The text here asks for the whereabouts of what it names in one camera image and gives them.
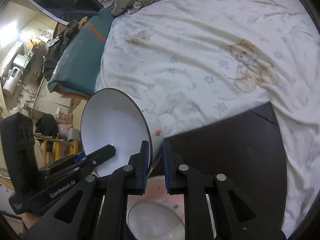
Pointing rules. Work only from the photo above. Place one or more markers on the black clothing pile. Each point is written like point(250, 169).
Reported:
point(56, 50)

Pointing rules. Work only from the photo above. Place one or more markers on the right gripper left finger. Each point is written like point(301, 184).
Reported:
point(137, 180)

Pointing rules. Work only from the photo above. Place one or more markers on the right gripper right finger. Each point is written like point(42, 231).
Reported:
point(174, 170)

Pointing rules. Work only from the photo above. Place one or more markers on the black garment on rack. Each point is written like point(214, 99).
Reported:
point(47, 126)

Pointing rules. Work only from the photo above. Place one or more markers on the dark brown leather mat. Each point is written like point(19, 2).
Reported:
point(248, 148)

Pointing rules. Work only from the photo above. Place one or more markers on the large pink strawberry plate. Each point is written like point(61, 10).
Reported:
point(156, 191)

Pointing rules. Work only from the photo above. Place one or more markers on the large white fish bowl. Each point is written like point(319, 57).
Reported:
point(112, 117)

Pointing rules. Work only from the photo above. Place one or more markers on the teal mattress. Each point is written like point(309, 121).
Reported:
point(78, 67)

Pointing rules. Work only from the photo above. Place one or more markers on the white bear print bedsheet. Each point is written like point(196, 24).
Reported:
point(200, 61)

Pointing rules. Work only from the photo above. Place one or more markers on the white appliance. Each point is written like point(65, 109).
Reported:
point(12, 81)

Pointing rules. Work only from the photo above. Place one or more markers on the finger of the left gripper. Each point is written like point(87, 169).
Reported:
point(77, 165)

